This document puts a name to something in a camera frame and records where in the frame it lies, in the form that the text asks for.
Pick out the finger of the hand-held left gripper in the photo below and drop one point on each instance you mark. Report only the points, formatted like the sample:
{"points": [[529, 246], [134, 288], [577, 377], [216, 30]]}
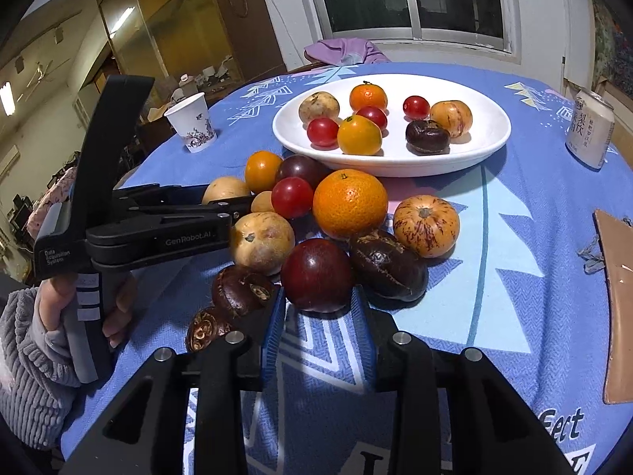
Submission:
{"points": [[163, 190], [198, 206]]}

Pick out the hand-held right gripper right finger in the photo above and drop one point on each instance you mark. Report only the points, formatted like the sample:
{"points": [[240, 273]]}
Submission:
{"points": [[363, 346]]}

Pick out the wooden glass display cabinet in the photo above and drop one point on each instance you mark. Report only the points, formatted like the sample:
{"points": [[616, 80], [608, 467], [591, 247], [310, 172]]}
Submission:
{"points": [[173, 24]]}

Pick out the dark water chestnut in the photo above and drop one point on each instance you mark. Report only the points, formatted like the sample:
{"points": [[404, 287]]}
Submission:
{"points": [[428, 136], [388, 264], [207, 329], [240, 289]]}

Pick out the purple jacket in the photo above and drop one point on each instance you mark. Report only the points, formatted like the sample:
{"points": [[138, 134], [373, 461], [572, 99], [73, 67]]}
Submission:
{"points": [[341, 52]]}

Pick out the white floral paper cup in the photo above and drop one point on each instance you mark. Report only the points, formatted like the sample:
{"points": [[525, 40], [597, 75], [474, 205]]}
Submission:
{"points": [[192, 121]]}

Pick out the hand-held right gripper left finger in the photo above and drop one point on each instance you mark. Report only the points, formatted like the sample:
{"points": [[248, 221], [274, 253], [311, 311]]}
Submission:
{"points": [[274, 341]]}

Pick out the small mandarin orange with stem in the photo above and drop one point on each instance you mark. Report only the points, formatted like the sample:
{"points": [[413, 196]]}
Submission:
{"points": [[368, 96]]}

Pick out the dark purple plum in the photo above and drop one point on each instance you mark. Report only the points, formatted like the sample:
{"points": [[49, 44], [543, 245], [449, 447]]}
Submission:
{"points": [[317, 274], [302, 167]]}

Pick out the brown leather wallet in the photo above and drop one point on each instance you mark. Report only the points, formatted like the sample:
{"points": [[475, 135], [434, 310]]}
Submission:
{"points": [[618, 307]]}

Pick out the small tan longan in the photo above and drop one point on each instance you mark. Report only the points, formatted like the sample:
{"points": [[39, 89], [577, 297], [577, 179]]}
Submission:
{"points": [[262, 203]]}

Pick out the striped pepino melon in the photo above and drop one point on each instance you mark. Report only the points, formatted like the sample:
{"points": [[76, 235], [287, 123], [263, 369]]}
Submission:
{"points": [[426, 226], [450, 117]]}

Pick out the large mandarin orange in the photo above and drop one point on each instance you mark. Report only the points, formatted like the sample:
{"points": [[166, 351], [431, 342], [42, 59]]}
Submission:
{"points": [[350, 204]]}

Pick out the white oval plate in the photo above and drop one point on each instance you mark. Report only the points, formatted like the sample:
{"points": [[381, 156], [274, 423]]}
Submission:
{"points": [[470, 153]]}

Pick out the green patterned board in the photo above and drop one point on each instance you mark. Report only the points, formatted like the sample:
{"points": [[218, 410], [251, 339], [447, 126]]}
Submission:
{"points": [[613, 44]]}

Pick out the pink patterned cloth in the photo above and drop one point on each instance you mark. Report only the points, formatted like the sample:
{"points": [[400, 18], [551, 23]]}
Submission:
{"points": [[49, 198]]}

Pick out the yellow orange citrus fruit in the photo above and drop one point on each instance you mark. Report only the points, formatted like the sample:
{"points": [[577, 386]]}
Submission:
{"points": [[262, 171], [359, 134]]}

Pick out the tan oval fruit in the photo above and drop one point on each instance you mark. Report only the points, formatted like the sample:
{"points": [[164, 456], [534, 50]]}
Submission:
{"points": [[225, 189]]}

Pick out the pale round fruit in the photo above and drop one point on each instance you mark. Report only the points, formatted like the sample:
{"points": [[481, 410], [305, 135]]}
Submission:
{"points": [[319, 107]]}

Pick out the red cherry tomato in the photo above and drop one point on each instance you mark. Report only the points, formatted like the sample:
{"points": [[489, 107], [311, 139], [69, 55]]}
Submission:
{"points": [[416, 107], [373, 115], [322, 131], [292, 198]]}

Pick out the blue printed tablecloth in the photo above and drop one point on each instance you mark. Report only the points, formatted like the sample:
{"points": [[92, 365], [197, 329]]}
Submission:
{"points": [[519, 257]]}

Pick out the pale yellow spotted fruit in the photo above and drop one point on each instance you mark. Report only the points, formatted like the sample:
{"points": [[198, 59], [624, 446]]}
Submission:
{"points": [[262, 242]]}

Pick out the person's left hand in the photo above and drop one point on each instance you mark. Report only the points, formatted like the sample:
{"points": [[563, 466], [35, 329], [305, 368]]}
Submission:
{"points": [[118, 311]]}

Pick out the person's left forearm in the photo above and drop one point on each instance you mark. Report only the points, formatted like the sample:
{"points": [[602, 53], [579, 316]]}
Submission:
{"points": [[29, 366]]}

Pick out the white drink can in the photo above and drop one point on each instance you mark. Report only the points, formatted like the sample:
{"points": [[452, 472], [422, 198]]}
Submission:
{"points": [[588, 128]]}

